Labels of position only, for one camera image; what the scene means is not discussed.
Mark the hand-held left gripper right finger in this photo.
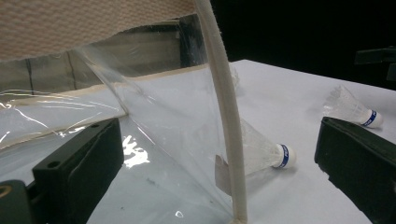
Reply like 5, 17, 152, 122
313, 116, 396, 224

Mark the clear bag with beige trim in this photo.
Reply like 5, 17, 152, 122
0, 0, 250, 224

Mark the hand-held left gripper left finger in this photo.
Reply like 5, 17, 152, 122
32, 117, 125, 224

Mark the black metal stand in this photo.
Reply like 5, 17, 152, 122
354, 46, 396, 82

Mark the white plastic shuttlecock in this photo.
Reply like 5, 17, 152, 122
321, 84, 385, 129
229, 63, 241, 91
239, 118, 297, 176

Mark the white table sheet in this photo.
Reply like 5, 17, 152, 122
0, 59, 396, 224

